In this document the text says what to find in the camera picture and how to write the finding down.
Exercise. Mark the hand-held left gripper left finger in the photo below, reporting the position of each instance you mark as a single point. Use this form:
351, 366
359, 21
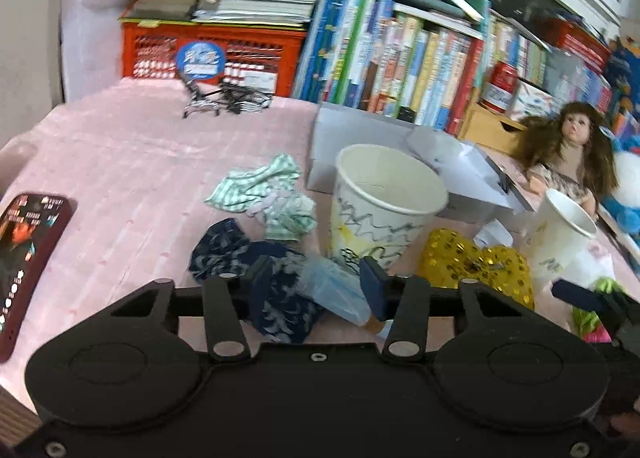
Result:
261, 283

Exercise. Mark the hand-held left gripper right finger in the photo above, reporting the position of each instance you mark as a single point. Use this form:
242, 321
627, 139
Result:
372, 288

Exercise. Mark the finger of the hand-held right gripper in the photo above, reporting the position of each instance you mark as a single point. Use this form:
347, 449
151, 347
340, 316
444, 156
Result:
575, 294

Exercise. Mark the light blue face mask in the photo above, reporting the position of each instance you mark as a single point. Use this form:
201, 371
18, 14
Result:
330, 288

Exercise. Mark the navy patterned cloth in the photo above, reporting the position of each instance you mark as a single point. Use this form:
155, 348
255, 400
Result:
220, 248

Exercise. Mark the green striped cloth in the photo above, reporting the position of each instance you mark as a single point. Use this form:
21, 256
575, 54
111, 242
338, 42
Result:
245, 182
292, 218

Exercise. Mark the white lace cloth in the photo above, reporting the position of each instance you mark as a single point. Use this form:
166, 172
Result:
270, 201

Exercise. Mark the grey cardboard box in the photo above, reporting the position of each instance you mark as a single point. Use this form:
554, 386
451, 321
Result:
350, 127

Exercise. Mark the scribbled paper cup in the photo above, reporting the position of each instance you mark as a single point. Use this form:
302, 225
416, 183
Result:
375, 233

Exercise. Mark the plain white paper cup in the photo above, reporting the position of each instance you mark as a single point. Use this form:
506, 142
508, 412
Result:
555, 238

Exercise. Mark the white paper scrap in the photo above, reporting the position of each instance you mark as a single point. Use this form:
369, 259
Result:
492, 235

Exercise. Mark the blue and white plush toy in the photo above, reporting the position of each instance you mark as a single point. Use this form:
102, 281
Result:
627, 172

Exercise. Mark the brown-haired doll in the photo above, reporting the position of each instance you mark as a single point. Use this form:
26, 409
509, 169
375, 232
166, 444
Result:
575, 127

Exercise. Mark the small black case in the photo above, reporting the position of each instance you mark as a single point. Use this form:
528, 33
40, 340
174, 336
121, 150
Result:
407, 114

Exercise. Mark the black miniature bicycle model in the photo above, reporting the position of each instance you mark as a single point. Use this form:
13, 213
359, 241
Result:
245, 98

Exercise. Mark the silver miniature bicycle model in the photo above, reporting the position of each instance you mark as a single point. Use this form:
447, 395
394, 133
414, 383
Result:
200, 106

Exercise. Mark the wooden drawer organizer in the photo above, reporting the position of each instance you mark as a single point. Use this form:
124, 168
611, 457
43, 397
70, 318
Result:
480, 127

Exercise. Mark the white printed box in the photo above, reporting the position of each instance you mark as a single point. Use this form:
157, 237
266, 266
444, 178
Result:
530, 102

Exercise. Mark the red drink can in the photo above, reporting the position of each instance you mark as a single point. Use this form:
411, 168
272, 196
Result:
500, 82

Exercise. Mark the row of upright books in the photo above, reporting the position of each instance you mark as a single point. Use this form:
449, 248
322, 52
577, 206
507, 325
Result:
425, 62

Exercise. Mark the dark red printed tray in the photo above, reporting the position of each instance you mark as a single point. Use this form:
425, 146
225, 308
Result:
30, 258

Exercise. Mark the red plastic crate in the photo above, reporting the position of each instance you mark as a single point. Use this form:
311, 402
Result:
150, 40

